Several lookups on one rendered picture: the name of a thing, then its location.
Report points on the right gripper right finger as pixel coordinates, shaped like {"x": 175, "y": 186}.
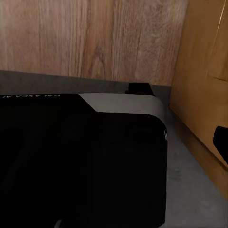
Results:
{"x": 220, "y": 141}

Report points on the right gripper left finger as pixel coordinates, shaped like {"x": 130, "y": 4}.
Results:
{"x": 11, "y": 143}

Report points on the door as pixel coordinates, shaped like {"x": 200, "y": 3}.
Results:
{"x": 199, "y": 91}

